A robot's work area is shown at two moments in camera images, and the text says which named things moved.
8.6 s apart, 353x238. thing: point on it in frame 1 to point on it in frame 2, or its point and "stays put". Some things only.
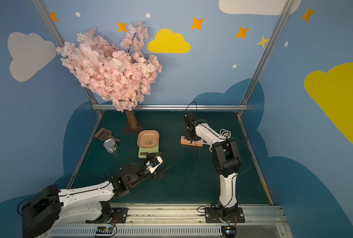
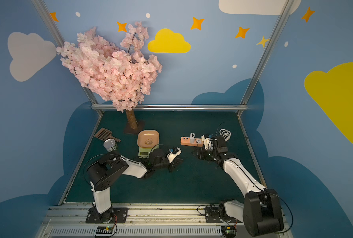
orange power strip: (199, 143) stays put
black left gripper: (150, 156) to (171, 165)
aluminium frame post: (267, 50) stays put
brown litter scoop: (104, 134) stays put
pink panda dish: (148, 139) stays put
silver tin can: (110, 145) stays put
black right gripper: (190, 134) to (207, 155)
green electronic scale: (142, 152) stays put
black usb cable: (195, 141) to (158, 144)
